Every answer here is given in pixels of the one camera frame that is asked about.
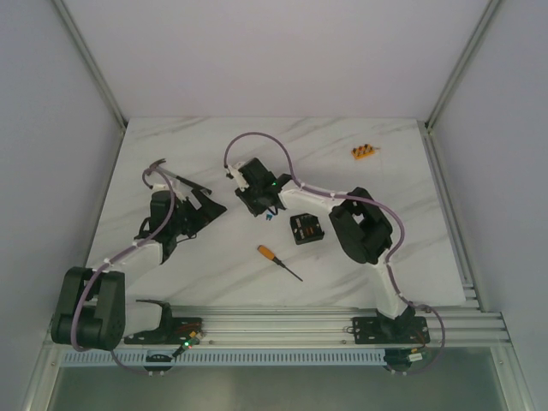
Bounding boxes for black fuse box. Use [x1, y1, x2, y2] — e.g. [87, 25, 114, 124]
[289, 213, 325, 246]

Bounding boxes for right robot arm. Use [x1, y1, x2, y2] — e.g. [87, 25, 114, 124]
[224, 158, 415, 342]

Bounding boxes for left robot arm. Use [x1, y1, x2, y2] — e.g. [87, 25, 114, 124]
[51, 189, 227, 351]

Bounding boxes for orange terminal block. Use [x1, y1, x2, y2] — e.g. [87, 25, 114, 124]
[351, 144, 378, 160]

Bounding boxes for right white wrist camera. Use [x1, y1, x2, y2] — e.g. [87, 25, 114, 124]
[224, 162, 249, 192]

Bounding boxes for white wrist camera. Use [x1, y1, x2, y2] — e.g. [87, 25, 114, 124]
[150, 182, 189, 208]
[224, 162, 249, 192]

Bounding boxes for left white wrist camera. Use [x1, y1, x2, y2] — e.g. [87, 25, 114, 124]
[150, 182, 189, 208]

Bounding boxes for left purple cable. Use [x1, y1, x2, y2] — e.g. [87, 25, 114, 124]
[70, 164, 177, 378]

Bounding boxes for purple cable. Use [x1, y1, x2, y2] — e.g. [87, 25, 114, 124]
[223, 132, 446, 378]
[70, 164, 177, 378]

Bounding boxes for orange handled screwdriver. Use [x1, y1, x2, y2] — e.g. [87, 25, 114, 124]
[257, 245, 303, 282]

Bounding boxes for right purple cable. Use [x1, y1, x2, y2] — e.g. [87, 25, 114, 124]
[223, 132, 446, 378]

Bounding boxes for hammer with black handle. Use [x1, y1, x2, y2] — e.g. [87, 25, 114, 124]
[148, 158, 212, 195]

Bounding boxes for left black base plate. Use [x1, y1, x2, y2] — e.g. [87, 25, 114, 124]
[123, 317, 203, 345]

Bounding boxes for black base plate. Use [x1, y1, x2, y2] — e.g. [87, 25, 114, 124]
[123, 317, 203, 345]
[351, 317, 431, 345]

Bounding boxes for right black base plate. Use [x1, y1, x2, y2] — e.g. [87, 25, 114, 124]
[351, 317, 431, 345]

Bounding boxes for slotted cable duct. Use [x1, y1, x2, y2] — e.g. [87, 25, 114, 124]
[58, 348, 386, 368]

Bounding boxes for right aluminium frame post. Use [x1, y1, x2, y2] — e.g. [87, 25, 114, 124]
[425, 0, 504, 129]

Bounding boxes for aluminium frame post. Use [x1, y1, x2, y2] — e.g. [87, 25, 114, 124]
[425, 0, 504, 129]
[53, 0, 128, 132]

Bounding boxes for aluminium mounting rail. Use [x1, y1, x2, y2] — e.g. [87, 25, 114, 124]
[174, 306, 510, 348]

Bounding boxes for left aluminium frame post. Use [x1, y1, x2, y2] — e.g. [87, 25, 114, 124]
[53, 0, 128, 132]

